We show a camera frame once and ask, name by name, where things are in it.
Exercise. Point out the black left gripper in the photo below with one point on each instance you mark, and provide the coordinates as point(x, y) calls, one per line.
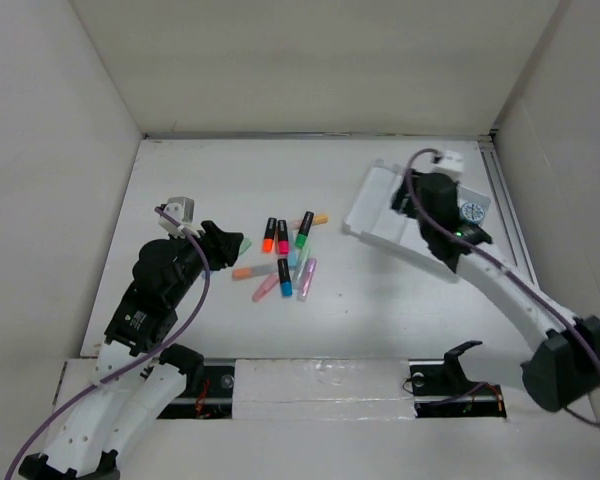
point(220, 246)

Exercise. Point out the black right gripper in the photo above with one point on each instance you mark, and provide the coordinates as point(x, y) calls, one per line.
point(406, 187)

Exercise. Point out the black highlighter orange cap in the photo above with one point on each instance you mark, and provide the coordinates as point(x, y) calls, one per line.
point(269, 235)

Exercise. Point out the blue paint jar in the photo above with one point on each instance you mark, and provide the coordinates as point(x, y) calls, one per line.
point(473, 212)

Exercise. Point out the black highlighter pink cap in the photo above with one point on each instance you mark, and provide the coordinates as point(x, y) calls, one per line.
point(282, 239)

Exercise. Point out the black highlighter blue cap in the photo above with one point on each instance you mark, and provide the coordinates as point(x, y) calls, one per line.
point(284, 278)

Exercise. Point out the black highlighter green cap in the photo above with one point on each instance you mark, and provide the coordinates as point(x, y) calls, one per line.
point(304, 229)

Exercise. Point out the pastel green long marker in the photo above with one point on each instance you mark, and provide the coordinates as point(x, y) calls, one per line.
point(302, 260)

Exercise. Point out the clear marker yellow cap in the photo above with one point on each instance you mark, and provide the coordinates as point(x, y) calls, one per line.
point(319, 219)

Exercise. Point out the pastel purple marker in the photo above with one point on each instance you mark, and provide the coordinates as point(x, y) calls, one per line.
point(306, 279)

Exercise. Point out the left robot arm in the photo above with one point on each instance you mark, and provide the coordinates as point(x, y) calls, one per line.
point(140, 369)

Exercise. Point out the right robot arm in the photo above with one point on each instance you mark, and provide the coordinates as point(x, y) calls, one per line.
point(565, 361)

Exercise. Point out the pastel green short marker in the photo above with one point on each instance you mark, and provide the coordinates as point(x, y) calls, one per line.
point(244, 246)

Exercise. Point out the clear marker orange cap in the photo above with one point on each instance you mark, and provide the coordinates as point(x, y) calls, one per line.
point(244, 273)

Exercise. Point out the white compartment organizer tray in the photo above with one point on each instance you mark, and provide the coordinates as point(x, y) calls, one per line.
point(373, 222)

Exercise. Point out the pastel pink marker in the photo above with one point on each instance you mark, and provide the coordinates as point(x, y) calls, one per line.
point(268, 284)

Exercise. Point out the pastel light blue marker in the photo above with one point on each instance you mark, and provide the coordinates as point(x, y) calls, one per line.
point(292, 258)

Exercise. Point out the white foam block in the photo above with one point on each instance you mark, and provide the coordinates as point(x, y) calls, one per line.
point(321, 390)

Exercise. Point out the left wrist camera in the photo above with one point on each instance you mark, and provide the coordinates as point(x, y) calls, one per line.
point(180, 209)

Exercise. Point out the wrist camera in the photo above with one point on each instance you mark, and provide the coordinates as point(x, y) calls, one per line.
point(449, 163)
point(180, 209)

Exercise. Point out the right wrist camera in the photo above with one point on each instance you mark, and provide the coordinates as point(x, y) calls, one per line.
point(449, 163)

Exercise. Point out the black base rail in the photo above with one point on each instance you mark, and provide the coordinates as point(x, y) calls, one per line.
point(209, 396)

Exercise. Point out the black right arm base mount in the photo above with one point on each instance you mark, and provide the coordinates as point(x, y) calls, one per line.
point(441, 390)

